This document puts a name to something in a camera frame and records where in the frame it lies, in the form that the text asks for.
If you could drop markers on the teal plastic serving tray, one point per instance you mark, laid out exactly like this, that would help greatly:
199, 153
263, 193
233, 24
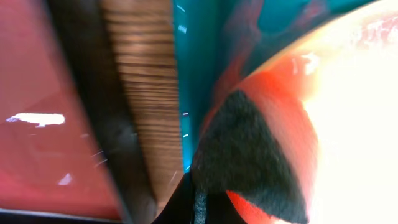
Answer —
211, 35

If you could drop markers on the black tray with red water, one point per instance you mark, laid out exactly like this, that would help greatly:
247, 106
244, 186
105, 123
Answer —
69, 151

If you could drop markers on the yellow-green plate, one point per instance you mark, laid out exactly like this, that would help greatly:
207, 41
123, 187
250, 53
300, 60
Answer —
330, 100

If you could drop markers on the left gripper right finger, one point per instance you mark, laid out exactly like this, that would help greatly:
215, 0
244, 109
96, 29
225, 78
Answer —
220, 210

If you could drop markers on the dark teal sponge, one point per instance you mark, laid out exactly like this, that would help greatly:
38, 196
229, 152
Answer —
238, 153

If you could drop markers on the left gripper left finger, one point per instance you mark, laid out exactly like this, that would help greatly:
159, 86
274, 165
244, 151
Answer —
179, 209

